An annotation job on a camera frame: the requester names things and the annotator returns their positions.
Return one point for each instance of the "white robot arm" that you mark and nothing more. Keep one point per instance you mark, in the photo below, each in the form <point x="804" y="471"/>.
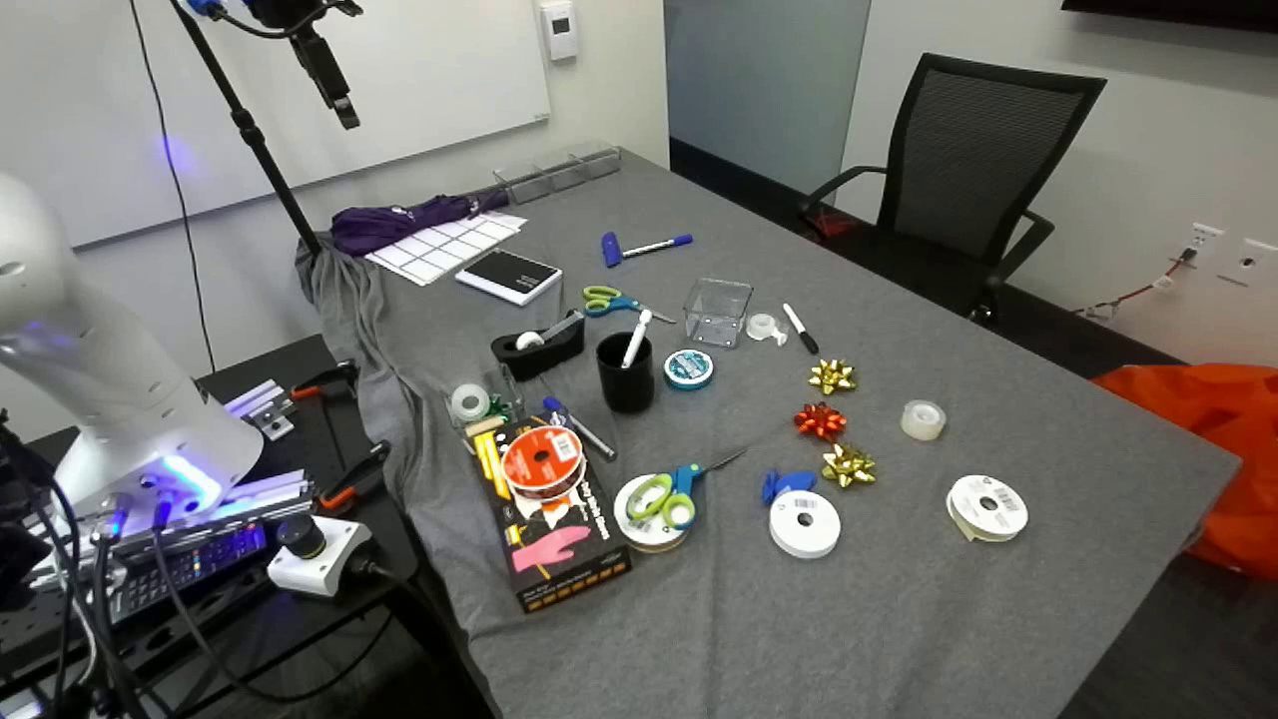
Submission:
<point x="146" y="429"/>

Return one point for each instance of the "black mug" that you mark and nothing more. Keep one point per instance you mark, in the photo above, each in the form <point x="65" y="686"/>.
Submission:
<point x="624" y="373"/>

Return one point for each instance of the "blue-capped white marker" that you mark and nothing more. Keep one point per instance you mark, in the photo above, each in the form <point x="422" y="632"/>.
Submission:
<point x="618" y="252"/>

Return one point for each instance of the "black-capped white marker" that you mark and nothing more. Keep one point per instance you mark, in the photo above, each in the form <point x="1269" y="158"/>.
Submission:
<point x="801" y="328"/>

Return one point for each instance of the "round teal tin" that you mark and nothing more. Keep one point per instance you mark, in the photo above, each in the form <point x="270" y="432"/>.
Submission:
<point x="690" y="368"/>

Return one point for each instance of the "blue pen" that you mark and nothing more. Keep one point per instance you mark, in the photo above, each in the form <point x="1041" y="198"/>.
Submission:
<point x="551" y="404"/>

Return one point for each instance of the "black tape dispenser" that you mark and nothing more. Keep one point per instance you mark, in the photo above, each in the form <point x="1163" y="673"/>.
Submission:
<point x="531" y="353"/>

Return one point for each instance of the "blue green scissors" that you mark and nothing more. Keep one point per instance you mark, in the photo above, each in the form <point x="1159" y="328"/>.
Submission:
<point x="667" y="499"/>

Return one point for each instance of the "white ribbon spool left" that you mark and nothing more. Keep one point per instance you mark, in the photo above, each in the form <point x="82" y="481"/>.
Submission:
<point x="643" y="537"/>

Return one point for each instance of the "white ribbon spool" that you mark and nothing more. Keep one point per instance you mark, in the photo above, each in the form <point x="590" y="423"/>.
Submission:
<point x="643" y="537"/>
<point x="804" y="524"/>
<point x="989" y="508"/>

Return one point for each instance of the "red gift bow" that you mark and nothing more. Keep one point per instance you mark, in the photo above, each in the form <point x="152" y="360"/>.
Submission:
<point x="819" y="423"/>

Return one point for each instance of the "black craft kit box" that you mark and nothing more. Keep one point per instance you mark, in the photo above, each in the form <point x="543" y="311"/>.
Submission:
<point x="550" y="515"/>

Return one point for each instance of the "gold gift bow upper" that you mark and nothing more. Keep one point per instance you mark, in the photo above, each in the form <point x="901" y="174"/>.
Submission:
<point x="831" y="379"/>

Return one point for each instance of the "gold gift bow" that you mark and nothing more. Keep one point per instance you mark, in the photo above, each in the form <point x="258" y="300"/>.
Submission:
<point x="849" y="464"/>
<point x="831" y="379"/>

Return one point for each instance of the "clear tape roll left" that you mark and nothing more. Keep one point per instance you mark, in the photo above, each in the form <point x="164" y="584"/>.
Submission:
<point x="469" y="400"/>

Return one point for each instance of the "blue gift bow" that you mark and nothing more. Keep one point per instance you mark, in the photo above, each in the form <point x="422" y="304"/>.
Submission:
<point x="789" y="481"/>

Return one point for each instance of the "gold gift bow lower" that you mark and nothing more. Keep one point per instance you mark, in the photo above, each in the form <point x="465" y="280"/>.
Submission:
<point x="849" y="464"/>

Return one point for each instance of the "white ribbon spool middle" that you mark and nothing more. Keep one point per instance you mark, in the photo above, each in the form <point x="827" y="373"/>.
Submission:
<point x="804" y="524"/>

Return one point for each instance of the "white label sheet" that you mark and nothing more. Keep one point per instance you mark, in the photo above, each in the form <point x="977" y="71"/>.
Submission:
<point x="439" y="248"/>

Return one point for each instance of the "small clear tape roll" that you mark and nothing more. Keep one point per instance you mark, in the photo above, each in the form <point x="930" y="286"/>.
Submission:
<point x="924" y="423"/>

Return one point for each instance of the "purple cloth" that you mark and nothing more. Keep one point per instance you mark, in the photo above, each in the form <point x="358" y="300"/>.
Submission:
<point x="370" y="230"/>

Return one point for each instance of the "white ribbon spool right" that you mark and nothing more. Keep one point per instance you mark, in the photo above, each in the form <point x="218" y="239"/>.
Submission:
<point x="989" y="508"/>

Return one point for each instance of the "black office chair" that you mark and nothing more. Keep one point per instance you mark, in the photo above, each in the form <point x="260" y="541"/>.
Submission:
<point x="952" y="203"/>

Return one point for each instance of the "whiteboard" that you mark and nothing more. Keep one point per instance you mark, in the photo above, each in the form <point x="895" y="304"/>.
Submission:
<point x="113" y="118"/>

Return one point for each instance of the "orange bag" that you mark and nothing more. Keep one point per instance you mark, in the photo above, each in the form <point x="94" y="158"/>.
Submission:
<point x="1231" y="409"/>

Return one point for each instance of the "green-handled scissors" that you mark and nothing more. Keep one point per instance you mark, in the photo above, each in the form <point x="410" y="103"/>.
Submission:
<point x="603" y="300"/>

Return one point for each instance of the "orange-handled pliers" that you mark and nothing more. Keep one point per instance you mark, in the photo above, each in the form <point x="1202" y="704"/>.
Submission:
<point x="358" y="487"/>

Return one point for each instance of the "wall thermostat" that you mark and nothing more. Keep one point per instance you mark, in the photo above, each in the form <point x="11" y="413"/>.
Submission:
<point x="559" y="30"/>

